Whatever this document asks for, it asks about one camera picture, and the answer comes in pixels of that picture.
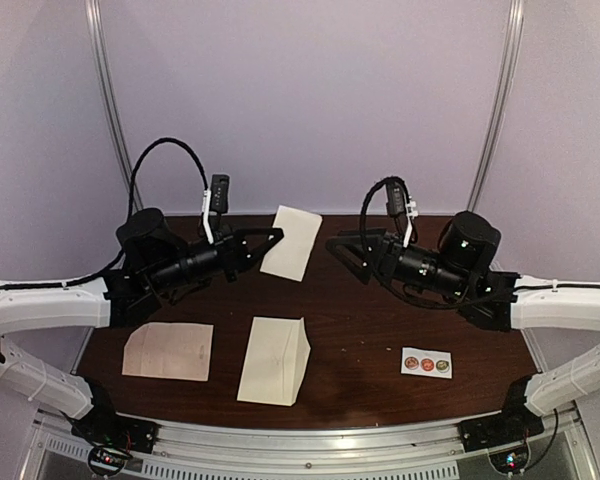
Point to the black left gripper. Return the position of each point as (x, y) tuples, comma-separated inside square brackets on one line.
[(233, 254)]

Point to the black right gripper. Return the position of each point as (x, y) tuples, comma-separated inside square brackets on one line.
[(348, 241)]

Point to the lined paper letter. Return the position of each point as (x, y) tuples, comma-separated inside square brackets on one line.
[(289, 258)]

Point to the cream paper envelope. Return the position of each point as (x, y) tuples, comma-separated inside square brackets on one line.
[(275, 363)]

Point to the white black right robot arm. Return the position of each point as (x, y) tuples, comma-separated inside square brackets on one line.
[(457, 276)]

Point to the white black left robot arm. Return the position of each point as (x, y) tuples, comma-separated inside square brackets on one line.
[(154, 263)]

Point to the sticker sheet with three seals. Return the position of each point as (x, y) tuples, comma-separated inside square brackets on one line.
[(426, 363)]

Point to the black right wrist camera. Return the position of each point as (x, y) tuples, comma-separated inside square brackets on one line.
[(396, 199)]

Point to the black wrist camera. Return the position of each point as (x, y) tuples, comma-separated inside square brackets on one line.
[(396, 199), (219, 201)]

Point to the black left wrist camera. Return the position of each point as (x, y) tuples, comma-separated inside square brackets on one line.
[(219, 201)]

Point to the right aluminium corner post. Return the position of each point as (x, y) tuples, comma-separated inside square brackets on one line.
[(507, 70)]

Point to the aluminium corner post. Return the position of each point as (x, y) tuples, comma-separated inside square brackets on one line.
[(103, 71), (507, 70)]

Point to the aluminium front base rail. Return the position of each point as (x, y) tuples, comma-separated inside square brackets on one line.
[(431, 450)]

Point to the left aluminium corner post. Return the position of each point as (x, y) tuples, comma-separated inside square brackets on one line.
[(103, 71)]

